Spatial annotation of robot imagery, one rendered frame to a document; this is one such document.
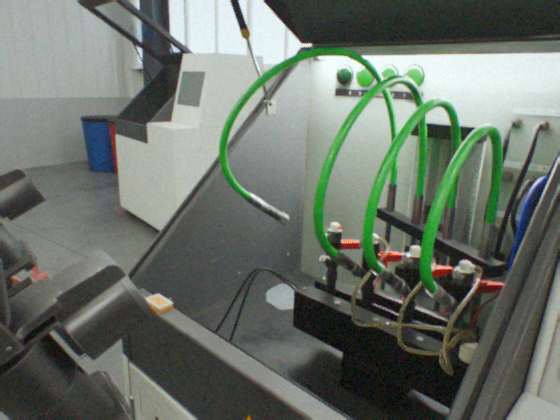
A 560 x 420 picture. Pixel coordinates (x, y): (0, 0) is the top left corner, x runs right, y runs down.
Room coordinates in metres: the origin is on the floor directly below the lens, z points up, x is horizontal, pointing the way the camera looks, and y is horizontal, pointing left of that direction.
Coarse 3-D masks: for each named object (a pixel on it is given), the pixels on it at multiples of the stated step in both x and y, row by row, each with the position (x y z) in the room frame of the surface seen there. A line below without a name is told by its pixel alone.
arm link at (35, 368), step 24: (48, 336) 0.29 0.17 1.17; (24, 360) 0.26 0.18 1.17; (48, 360) 0.28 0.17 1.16; (72, 360) 0.30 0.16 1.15; (0, 384) 0.25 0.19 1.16; (24, 384) 0.26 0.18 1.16; (48, 384) 0.27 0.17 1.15; (0, 408) 0.26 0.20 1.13; (24, 408) 0.26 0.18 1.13; (48, 408) 0.27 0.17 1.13
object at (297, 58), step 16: (320, 48) 0.83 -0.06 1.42; (336, 48) 0.84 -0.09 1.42; (288, 64) 0.80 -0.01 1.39; (368, 64) 0.87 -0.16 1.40; (256, 80) 0.78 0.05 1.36; (384, 96) 0.89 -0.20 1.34; (224, 128) 0.75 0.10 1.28; (224, 144) 0.75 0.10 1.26; (224, 160) 0.75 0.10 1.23; (224, 176) 0.75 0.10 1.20; (240, 192) 0.76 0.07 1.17
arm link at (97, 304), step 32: (96, 256) 0.33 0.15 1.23; (32, 288) 0.31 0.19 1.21; (64, 288) 0.29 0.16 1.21; (96, 288) 0.30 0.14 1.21; (128, 288) 0.31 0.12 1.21; (32, 320) 0.27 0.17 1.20; (64, 320) 0.29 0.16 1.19; (96, 320) 0.30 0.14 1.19; (128, 320) 0.31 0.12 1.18; (0, 352) 0.25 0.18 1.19; (96, 352) 0.29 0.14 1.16
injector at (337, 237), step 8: (336, 232) 0.76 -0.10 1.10; (328, 240) 0.76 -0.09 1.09; (336, 240) 0.75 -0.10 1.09; (336, 248) 0.76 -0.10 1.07; (320, 256) 0.75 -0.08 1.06; (328, 264) 0.75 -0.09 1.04; (336, 264) 0.76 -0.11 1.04; (328, 272) 0.76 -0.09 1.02; (336, 272) 0.76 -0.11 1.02; (328, 280) 0.76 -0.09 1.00; (328, 288) 0.76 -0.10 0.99
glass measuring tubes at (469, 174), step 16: (416, 128) 0.93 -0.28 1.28; (432, 128) 0.91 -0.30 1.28; (448, 128) 0.88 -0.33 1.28; (464, 128) 0.86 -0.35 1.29; (416, 144) 0.94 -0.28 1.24; (432, 144) 0.92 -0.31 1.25; (448, 144) 0.90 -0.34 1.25; (480, 144) 0.87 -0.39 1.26; (416, 160) 0.93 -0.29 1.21; (432, 160) 0.91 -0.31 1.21; (448, 160) 0.89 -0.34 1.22; (480, 160) 0.86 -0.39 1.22; (416, 176) 0.93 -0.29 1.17; (432, 176) 0.91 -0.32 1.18; (464, 176) 0.86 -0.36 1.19; (480, 176) 0.87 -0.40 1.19; (432, 192) 0.91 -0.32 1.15; (464, 192) 0.86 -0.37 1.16; (464, 208) 0.86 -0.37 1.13; (464, 224) 0.86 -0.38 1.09; (416, 240) 0.94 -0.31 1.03; (464, 240) 0.87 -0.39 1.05; (448, 256) 0.89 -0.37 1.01; (400, 272) 0.93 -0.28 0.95; (448, 288) 0.85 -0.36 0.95
